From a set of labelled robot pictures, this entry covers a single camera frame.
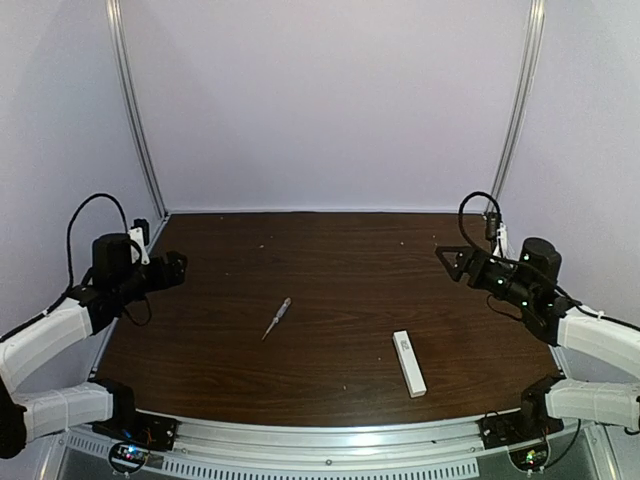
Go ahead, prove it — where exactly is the white remote control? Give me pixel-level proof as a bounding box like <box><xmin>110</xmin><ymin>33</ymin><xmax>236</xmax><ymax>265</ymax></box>
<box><xmin>392</xmin><ymin>330</ymin><xmax>427</xmax><ymax>398</ymax></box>

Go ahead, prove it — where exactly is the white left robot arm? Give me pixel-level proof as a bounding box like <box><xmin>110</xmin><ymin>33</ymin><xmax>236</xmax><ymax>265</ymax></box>
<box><xmin>1</xmin><ymin>228</ymin><xmax>188</xmax><ymax>459</ymax></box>

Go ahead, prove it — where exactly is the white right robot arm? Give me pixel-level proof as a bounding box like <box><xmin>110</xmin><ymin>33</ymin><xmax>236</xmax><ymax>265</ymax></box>
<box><xmin>435</xmin><ymin>237</ymin><xmax>639</xmax><ymax>434</ymax></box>

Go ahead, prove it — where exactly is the clear tester screwdriver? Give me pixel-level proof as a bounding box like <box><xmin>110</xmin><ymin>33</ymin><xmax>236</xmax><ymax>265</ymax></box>
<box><xmin>261</xmin><ymin>297</ymin><xmax>292</xmax><ymax>341</ymax></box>

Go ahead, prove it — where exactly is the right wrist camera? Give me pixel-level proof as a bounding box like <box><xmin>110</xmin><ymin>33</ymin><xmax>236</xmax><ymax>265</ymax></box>
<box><xmin>485</xmin><ymin>212</ymin><xmax>509</xmax><ymax>258</ymax></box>

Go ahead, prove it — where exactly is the left black camera cable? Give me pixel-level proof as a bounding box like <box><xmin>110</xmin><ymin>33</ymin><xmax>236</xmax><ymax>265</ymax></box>
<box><xmin>64</xmin><ymin>193</ymin><xmax>132</xmax><ymax>289</ymax></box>

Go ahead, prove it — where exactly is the black camera cable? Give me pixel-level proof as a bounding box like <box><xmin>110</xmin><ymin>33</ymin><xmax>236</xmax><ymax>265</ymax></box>
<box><xmin>458</xmin><ymin>190</ymin><xmax>503</xmax><ymax>251</ymax></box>
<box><xmin>64</xmin><ymin>193</ymin><xmax>132</xmax><ymax>289</ymax></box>

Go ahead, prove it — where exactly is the right black camera cable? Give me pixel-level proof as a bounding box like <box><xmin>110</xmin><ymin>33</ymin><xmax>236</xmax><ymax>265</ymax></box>
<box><xmin>458</xmin><ymin>190</ymin><xmax>503</xmax><ymax>251</ymax></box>

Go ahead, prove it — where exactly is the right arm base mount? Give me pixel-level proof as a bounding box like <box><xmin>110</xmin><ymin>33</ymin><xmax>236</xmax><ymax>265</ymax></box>
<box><xmin>476</xmin><ymin>410</ymin><xmax>564</xmax><ymax>474</ymax></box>

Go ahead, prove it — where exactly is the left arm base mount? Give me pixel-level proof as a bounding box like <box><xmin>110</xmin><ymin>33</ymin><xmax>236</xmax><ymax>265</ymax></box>
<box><xmin>91</xmin><ymin>411</ymin><xmax>179</xmax><ymax>478</ymax></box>

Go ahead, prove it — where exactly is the right aluminium frame post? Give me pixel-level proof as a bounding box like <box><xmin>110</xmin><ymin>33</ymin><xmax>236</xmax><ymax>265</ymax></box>
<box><xmin>491</xmin><ymin>0</ymin><xmax>546</xmax><ymax>200</ymax></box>

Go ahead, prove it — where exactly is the aluminium frame post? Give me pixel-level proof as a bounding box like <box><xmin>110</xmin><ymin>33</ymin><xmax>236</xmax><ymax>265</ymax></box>
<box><xmin>491</xmin><ymin>0</ymin><xmax>546</xmax><ymax>200</ymax></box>
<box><xmin>105</xmin><ymin>0</ymin><xmax>168</xmax><ymax>219</ymax></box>

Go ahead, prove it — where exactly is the left aluminium frame post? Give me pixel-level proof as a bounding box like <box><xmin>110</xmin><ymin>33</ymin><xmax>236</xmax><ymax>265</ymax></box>
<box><xmin>105</xmin><ymin>0</ymin><xmax>168</xmax><ymax>219</ymax></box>

